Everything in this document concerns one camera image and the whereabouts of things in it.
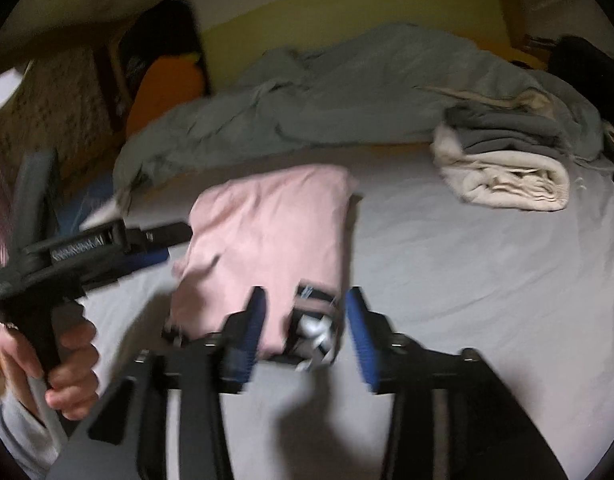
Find pink printed t-shirt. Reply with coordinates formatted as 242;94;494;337
170;165;356;370

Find grey sleeve forearm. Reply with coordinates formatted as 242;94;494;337
0;373;59;479

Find folded grey and cream clothes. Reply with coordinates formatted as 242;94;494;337
431;88;570;212

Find person's left hand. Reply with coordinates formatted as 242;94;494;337
0;321;99;420

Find folded white cloth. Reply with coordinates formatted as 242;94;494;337
80;193;132;231

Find grey printed bed sheet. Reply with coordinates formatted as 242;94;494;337
72;144;614;480

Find patterned brown hanging fabric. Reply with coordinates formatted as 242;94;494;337
0;48;120;196

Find orange plush toy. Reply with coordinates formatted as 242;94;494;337
125;54;207;139

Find black cushion with logo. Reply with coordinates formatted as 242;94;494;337
109;0;211;119

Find grey-green crumpled blanket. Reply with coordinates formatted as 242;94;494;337
113;23;614;191

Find black jacket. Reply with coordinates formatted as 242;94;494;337
508;35;614;127

